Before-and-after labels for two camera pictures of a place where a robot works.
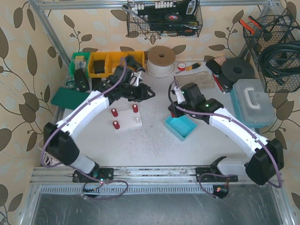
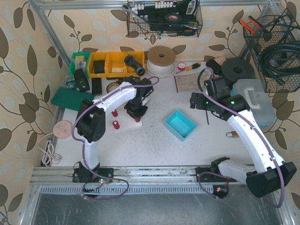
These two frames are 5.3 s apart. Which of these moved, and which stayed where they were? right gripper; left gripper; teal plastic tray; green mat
Moved: right gripper; left gripper
Stayed: teal plastic tray; green mat
